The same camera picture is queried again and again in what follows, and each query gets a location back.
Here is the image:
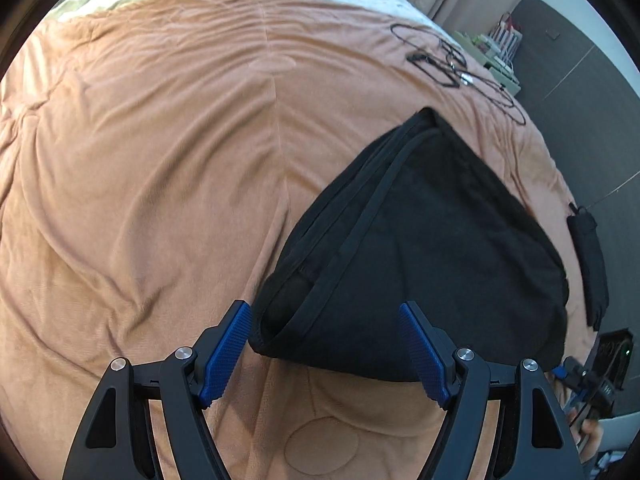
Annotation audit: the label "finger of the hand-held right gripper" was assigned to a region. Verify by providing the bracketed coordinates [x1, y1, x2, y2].
[550, 356, 593, 401]

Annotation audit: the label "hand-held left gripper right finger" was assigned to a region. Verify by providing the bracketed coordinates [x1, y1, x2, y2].
[398, 301, 587, 480]

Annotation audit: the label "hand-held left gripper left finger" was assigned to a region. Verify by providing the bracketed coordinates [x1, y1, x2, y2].
[62, 300, 252, 480]

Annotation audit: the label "black pants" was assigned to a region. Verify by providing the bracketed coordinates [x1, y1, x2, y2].
[247, 106, 571, 383]

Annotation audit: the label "person's right hand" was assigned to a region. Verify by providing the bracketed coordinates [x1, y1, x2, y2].
[567, 402, 608, 466]

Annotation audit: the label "small black cloth item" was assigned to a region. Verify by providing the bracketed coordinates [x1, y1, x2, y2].
[566, 201, 612, 332]

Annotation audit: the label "brown blanket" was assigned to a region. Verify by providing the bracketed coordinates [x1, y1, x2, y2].
[0, 0, 576, 480]

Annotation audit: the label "cream nightstand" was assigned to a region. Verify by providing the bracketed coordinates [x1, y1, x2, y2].
[454, 30, 522, 98]

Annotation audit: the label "striped bag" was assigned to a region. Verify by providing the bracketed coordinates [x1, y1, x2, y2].
[491, 11, 524, 53]

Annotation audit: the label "black cable with silver plug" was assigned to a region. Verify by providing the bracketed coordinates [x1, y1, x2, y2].
[457, 67, 527, 127]

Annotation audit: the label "black looped cable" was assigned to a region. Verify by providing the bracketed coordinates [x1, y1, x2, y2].
[390, 23, 468, 89]

